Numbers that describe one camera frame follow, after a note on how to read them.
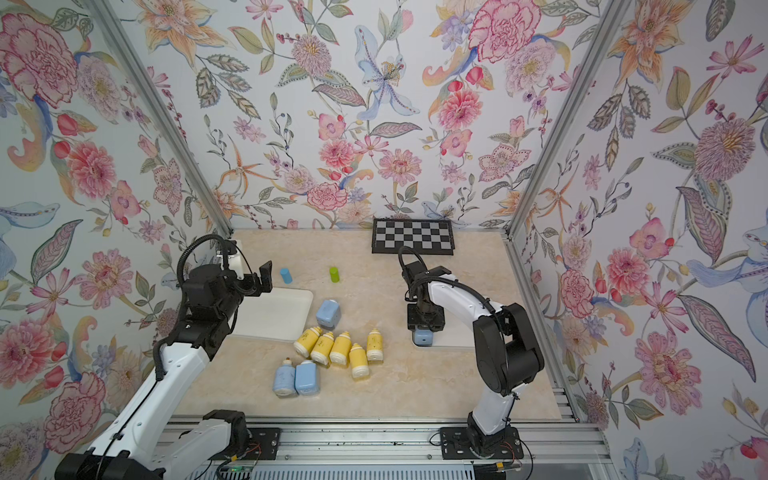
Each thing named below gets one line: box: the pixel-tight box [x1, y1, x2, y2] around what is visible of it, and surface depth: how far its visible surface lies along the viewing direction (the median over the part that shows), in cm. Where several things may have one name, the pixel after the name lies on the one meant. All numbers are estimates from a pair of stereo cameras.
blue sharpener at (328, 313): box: [316, 299, 341, 331], surface depth 92 cm
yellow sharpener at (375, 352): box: [366, 328, 384, 363], surface depth 85 cm
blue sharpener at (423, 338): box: [413, 329, 434, 347], surface depth 87 cm
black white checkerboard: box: [371, 218, 455, 256], surface depth 117 cm
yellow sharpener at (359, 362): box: [349, 342, 370, 379], surface depth 83 cm
